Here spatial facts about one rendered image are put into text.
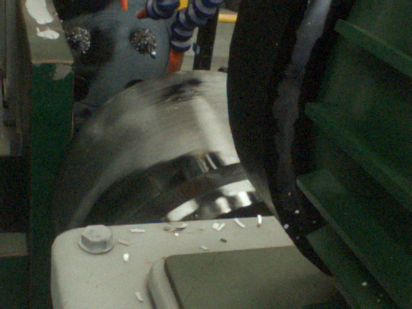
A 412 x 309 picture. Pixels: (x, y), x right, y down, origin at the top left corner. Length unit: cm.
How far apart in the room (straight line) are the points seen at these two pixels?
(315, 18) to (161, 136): 26
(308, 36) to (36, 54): 43
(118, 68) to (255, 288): 74
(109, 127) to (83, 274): 22
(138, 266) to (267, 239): 7
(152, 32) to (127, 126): 51
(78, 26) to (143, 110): 47
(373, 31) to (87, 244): 18
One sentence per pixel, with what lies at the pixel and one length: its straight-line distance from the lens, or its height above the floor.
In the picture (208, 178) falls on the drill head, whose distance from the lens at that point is 37.
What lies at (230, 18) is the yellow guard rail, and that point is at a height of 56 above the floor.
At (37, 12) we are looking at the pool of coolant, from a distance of 70.
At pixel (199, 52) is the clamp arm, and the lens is 89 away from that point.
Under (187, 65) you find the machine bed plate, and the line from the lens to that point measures 169.
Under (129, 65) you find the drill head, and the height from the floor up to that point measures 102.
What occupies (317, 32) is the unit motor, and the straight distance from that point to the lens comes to 17.
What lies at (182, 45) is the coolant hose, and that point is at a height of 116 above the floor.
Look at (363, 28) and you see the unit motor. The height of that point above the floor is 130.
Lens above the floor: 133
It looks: 28 degrees down
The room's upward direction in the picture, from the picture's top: 10 degrees clockwise
